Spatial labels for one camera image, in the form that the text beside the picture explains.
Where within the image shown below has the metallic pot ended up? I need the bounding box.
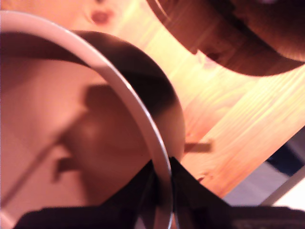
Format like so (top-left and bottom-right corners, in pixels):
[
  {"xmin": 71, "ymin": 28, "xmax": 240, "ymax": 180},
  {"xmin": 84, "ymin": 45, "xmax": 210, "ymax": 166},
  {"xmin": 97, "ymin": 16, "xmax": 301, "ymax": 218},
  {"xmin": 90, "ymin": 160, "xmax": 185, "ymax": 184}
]
[{"xmin": 0, "ymin": 10, "xmax": 187, "ymax": 229}]

